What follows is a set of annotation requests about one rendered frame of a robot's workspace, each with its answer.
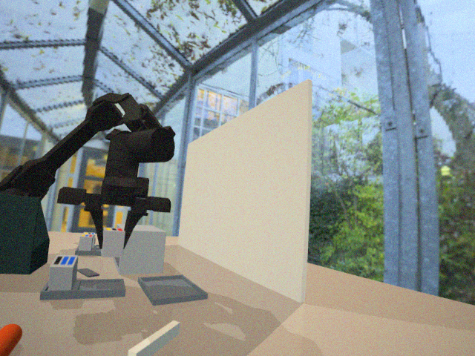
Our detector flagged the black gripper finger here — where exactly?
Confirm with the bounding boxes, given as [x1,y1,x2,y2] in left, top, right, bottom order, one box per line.
[123,211,148,249]
[84,207,103,249]

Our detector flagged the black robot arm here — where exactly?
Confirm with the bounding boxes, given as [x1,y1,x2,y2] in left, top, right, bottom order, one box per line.
[0,93,176,205]

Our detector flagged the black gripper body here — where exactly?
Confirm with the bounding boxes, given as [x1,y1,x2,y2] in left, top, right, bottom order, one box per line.
[57,160,171,213]

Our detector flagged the beige flat panel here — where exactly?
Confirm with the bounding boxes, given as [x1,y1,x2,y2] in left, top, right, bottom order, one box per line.
[177,79,312,303]

